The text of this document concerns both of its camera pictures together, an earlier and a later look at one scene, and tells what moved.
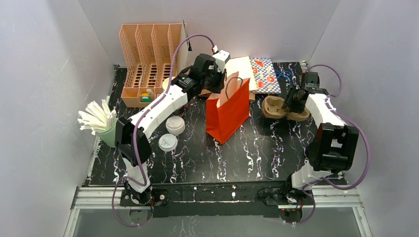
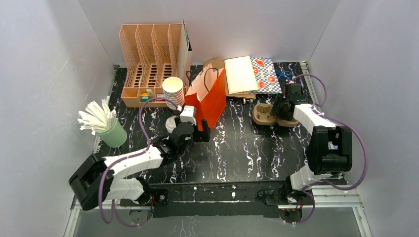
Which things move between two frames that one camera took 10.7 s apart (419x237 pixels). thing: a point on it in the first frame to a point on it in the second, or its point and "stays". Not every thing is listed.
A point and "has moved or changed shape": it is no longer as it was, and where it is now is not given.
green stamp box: [146, 99] stays
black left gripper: [213, 78] to [201, 129]
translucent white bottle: [150, 92] stays
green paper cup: [108, 137] stays
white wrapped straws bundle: [94, 118] stays
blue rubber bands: [283, 74] stays
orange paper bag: [226, 111] has moved or changed shape
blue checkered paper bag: [265, 77] stays
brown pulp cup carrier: [272, 106] has moved or changed shape
